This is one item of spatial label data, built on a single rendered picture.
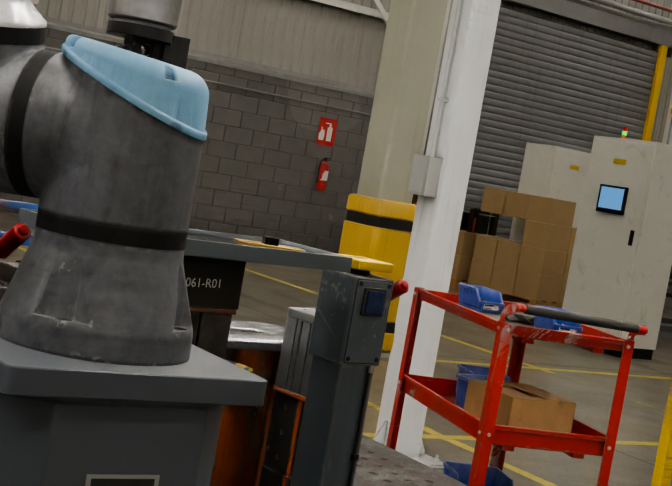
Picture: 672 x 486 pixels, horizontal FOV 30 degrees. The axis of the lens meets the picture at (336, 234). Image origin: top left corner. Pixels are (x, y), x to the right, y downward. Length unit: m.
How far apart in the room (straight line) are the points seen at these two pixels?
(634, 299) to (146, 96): 11.01
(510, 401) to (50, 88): 3.01
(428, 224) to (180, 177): 4.73
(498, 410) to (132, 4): 2.74
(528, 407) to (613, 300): 8.04
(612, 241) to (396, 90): 3.79
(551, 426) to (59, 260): 3.11
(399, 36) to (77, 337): 8.06
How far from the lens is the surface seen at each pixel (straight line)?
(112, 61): 0.94
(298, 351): 1.78
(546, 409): 3.92
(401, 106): 8.84
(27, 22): 0.99
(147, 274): 0.94
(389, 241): 8.82
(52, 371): 0.88
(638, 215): 11.80
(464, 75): 5.66
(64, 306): 0.94
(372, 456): 2.60
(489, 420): 3.78
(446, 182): 5.65
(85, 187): 0.94
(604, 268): 12.00
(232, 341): 1.80
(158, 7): 1.35
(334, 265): 1.47
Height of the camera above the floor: 1.27
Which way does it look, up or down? 3 degrees down
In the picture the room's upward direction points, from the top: 10 degrees clockwise
